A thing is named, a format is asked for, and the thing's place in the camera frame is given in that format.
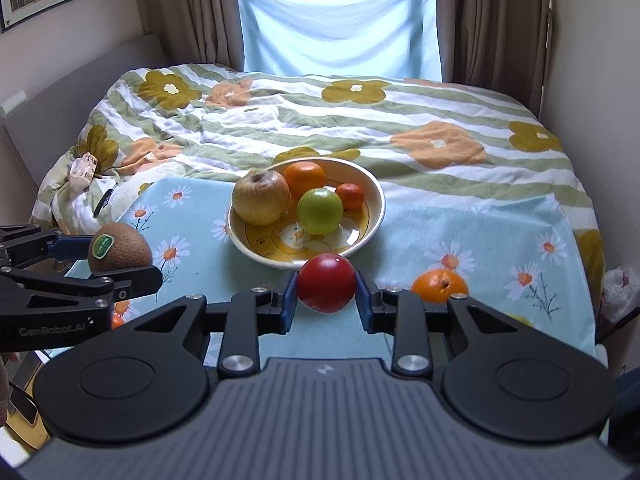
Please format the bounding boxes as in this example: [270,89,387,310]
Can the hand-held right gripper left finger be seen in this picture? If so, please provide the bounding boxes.
[132,272,301,380]

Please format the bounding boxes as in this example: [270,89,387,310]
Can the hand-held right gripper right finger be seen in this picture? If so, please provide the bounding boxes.
[355,270,521,377]

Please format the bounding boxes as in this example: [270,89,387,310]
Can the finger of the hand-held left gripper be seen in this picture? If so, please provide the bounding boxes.
[0,225,96,267]
[0,266,163,307]

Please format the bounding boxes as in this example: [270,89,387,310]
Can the brown kiwi with sticker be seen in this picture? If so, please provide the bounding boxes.
[88,224,154,277]

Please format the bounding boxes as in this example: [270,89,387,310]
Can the red tomato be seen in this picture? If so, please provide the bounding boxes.
[297,253,358,314]

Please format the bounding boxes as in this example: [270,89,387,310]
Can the cream ceramic bowl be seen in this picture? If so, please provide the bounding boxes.
[227,156,386,264]

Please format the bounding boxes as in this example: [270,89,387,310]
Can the large green apple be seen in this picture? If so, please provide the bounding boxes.
[297,188,344,235]

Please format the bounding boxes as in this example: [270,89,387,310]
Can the yellow wrinkled apple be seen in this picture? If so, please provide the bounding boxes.
[232,169,291,226]

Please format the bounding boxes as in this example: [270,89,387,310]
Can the large plain orange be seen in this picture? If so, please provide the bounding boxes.
[283,160,327,200]

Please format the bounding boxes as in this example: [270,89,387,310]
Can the person's left hand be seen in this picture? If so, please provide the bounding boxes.
[0,352,22,426]

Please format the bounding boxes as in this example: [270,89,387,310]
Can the black oval object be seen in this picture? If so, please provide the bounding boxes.
[93,187,117,218]

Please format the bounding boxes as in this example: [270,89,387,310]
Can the orange with dark stem mark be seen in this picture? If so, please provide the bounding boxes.
[411,269,470,304]

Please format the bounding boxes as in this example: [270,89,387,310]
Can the light blue daisy cloth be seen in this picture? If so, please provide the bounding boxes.
[65,175,601,361]

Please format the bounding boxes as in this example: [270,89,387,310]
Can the grey headboard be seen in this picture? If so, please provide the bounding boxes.
[0,35,166,186]

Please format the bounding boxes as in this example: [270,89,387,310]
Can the floral striped blanket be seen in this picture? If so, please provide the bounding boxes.
[30,62,606,311]

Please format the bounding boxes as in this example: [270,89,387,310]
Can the white plastic bag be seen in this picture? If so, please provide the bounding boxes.
[601,266,640,323]

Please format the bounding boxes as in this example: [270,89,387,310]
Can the beige left-side curtain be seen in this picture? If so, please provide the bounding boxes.
[131,0,246,73]

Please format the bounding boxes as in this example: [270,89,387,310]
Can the light blue window cloth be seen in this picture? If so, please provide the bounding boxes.
[235,0,443,83]

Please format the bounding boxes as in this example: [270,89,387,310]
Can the beige right-side curtain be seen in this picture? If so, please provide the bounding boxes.
[435,0,553,111]

